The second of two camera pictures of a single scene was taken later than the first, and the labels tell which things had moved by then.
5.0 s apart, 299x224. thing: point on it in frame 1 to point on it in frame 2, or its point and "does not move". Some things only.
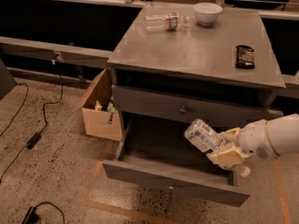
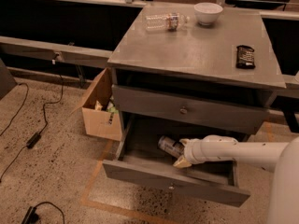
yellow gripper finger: [229, 156] to [182, 162]
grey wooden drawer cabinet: [225, 73] does not move
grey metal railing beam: [28, 49] does not move
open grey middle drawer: [157, 151] does not move
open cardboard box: [99, 111] does not move
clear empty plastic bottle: [170, 21] does not move
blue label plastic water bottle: [205, 138] to [174, 147]
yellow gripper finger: [231, 135] to [185, 141]
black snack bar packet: [244, 57] does not move
